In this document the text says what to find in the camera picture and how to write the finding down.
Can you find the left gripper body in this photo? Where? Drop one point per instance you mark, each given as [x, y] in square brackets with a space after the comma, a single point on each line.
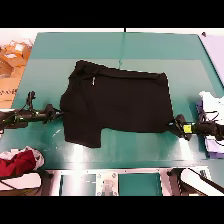
[50, 113]

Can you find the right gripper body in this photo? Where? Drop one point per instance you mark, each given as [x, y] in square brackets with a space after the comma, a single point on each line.
[183, 127]

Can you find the black T-shirt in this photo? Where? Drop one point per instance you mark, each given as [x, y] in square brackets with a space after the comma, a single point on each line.
[126, 100]

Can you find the purple garment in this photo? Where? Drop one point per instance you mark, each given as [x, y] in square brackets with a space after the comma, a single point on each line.
[198, 108]

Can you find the white T-shirt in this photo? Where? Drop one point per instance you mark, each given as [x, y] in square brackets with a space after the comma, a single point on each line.
[213, 103]

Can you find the white garment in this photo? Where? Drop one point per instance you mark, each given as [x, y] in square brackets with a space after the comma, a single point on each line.
[39, 156]

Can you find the red garment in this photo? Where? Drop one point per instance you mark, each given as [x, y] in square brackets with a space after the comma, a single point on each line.
[18, 163]

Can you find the brown cardboard box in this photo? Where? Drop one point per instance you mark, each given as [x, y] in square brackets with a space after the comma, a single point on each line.
[11, 63]

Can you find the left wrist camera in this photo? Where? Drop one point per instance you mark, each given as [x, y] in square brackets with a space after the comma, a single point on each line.
[31, 98]

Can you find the silver frame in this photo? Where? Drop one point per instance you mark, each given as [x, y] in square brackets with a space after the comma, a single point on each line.
[106, 181]

